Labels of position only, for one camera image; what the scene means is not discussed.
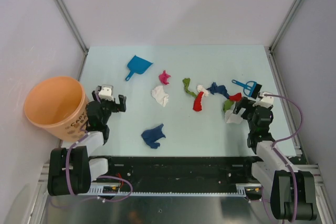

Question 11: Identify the red long paper scrap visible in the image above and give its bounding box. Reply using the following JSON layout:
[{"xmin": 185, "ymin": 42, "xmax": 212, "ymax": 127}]
[{"xmin": 193, "ymin": 91, "xmax": 204, "ymax": 112}]

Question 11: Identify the green twisted paper scrap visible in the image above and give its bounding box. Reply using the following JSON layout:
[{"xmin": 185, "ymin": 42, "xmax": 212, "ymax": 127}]
[{"xmin": 182, "ymin": 78, "xmax": 197, "ymax": 98}]

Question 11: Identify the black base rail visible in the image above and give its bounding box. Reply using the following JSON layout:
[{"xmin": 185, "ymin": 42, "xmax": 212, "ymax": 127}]
[{"xmin": 97, "ymin": 156, "xmax": 258, "ymax": 194}]

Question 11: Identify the blue plastic dustpan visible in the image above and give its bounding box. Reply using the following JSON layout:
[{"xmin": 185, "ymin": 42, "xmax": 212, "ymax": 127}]
[{"xmin": 125, "ymin": 55, "xmax": 153, "ymax": 81}]

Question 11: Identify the dark blue paper scrap front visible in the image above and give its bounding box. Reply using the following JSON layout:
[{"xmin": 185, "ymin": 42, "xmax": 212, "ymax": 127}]
[{"xmin": 141, "ymin": 124, "xmax": 166, "ymax": 149}]

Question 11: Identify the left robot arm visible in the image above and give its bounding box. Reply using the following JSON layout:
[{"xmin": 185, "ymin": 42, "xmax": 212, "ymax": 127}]
[{"xmin": 47, "ymin": 84, "xmax": 127, "ymax": 196}]

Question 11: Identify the white cable duct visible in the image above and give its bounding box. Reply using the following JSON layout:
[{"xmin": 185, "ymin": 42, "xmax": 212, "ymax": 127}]
[{"xmin": 89, "ymin": 184, "xmax": 263, "ymax": 197}]

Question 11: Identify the orange plastic bucket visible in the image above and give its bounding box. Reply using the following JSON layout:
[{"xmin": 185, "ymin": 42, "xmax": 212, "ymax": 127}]
[{"xmin": 24, "ymin": 76, "xmax": 89, "ymax": 142}]

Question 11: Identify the pink paper scrap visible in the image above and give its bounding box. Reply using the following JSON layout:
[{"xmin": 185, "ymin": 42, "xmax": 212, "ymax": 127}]
[{"xmin": 159, "ymin": 70, "xmax": 171, "ymax": 85}]

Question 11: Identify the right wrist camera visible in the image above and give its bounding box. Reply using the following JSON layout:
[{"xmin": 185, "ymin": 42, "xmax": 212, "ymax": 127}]
[{"xmin": 256, "ymin": 91, "xmax": 274, "ymax": 108}]

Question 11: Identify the small red paper scrap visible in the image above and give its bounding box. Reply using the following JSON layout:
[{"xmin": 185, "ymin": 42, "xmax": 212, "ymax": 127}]
[{"xmin": 229, "ymin": 92, "xmax": 243, "ymax": 102}]

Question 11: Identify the small white paper scrap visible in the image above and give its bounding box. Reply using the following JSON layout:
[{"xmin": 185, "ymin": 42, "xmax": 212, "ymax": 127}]
[{"xmin": 196, "ymin": 84, "xmax": 209, "ymax": 97}]

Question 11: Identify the dark blue twisted paper scrap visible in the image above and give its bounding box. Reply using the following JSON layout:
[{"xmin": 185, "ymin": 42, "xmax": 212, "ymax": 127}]
[{"xmin": 206, "ymin": 82, "xmax": 229, "ymax": 99}]

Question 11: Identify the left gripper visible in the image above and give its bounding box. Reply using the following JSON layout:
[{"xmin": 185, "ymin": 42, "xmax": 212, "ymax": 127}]
[{"xmin": 92, "ymin": 91, "xmax": 125, "ymax": 125}]

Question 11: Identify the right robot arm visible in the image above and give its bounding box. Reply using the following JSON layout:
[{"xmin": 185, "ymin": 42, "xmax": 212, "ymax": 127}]
[{"xmin": 233, "ymin": 97, "xmax": 318, "ymax": 222}]

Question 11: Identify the green paper scrap right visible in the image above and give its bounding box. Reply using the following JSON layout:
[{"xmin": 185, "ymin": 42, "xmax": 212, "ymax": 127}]
[{"xmin": 223, "ymin": 100, "xmax": 235, "ymax": 112}]

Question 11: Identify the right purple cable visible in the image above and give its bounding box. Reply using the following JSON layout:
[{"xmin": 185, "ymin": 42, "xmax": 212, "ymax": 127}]
[{"xmin": 261, "ymin": 92, "xmax": 304, "ymax": 221}]

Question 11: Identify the blue hand brush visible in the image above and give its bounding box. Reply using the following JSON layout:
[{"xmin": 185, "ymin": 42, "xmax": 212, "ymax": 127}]
[{"xmin": 232, "ymin": 79, "xmax": 262, "ymax": 99}]

